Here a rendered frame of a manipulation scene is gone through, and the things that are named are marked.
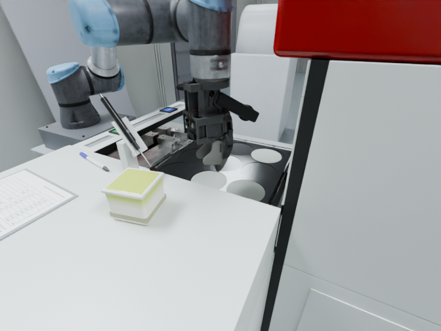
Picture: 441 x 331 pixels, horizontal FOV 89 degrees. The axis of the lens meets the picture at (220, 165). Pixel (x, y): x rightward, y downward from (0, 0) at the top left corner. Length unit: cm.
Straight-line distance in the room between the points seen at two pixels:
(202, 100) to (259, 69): 226
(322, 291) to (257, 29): 252
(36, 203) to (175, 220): 28
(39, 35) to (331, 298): 303
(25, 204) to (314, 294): 61
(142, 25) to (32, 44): 258
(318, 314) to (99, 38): 69
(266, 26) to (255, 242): 252
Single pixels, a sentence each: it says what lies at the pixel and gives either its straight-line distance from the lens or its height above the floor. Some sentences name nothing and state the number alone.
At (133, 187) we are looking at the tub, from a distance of 39.
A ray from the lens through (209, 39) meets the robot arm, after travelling 42.
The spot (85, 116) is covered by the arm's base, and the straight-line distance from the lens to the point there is 109.
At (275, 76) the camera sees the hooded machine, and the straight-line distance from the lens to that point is 266.
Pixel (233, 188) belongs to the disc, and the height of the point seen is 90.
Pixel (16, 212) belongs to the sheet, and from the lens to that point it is 56.
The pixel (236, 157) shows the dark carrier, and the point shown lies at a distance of 73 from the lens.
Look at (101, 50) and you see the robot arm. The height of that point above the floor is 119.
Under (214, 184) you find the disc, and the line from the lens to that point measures 60.
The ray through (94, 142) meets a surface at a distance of 80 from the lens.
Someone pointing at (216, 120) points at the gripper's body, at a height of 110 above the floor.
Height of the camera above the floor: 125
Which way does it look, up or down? 31 degrees down
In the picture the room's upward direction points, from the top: straight up
